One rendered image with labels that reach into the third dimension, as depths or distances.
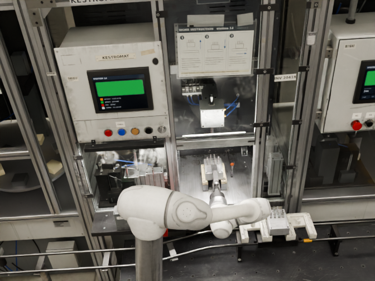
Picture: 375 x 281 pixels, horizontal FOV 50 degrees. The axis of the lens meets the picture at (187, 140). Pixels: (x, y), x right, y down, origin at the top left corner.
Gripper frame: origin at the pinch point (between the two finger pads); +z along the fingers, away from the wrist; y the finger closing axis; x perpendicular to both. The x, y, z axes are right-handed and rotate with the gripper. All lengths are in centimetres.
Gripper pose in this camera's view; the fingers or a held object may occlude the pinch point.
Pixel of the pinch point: (214, 174)
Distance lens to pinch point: 218.3
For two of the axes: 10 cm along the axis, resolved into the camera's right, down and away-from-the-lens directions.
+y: -0.6, -8.0, -6.0
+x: -10.0, 0.6, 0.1
